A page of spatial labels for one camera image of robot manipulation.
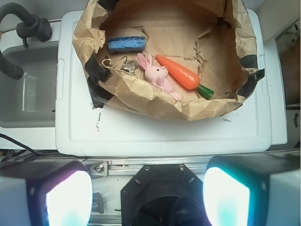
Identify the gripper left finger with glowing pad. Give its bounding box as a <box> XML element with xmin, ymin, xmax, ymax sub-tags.
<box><xmin>0</xmin><ymin>161</ymin><xmax>93</xmax><ymax>226</ymax></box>

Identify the dark grey faucet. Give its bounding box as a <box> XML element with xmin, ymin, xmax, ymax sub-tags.
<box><xmin>0</xmin><ymin>3</ymin><xmax>52</xmax><ymax>80</ymax></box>

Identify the crumpled brown paper bag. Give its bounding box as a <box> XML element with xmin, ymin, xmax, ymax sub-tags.
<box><xmin>73</xmin><ymin>0</ymin><xmax>265</xmax><ymax>121</ymax></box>

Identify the blue sponge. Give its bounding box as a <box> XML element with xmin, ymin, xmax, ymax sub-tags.
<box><xmin>108</xmin><ymin>36</ymin><xmax>146</xmax><ymax>53</ymax></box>

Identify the grey sink basin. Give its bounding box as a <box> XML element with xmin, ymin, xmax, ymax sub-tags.
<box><xmin>0</xmin><ymin>41</ymin><xmax>58</xmax><ymax>129</ymax></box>

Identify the aluminium frame rail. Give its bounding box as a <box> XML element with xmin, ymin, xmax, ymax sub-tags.
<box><xmin>81</xmin><ymin>155</ymin><xmax>212</xmax><ymax>176</ymax></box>

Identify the black cable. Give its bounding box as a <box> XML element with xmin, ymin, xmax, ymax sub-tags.
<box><xmin>0</xmin><ymin>133</ymin><xmax>57</xmax><ymax>163</ymax></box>

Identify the metal key with ring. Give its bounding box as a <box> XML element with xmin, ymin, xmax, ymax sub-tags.
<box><xmin>101</xmin><ymin>56</ymin><xmax>139</xmax><ymax>76</ymax></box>

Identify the white plastic tray lid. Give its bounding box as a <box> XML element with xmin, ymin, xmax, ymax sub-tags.
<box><xmin>55</xmin><ymin>11</ymin><xmax>272</xmax><ymax>157</ymax></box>

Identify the pink plush bunny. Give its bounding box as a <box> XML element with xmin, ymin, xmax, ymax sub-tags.
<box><xmin>137</xmin><ymin>52</ymin><xmax>183</xmax><ymax>101</ymax></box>

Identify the orange toy carrot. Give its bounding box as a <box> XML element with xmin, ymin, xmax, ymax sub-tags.
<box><xmin>156</xmin><ymin>54</ymin><xmax>214</xmax><ymax>100</ymax></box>

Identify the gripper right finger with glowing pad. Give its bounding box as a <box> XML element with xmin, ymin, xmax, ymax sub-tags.
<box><xmin>203</xmin><ymin>154</ymin><xmax>301</xmax><ymax>226</ymax></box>

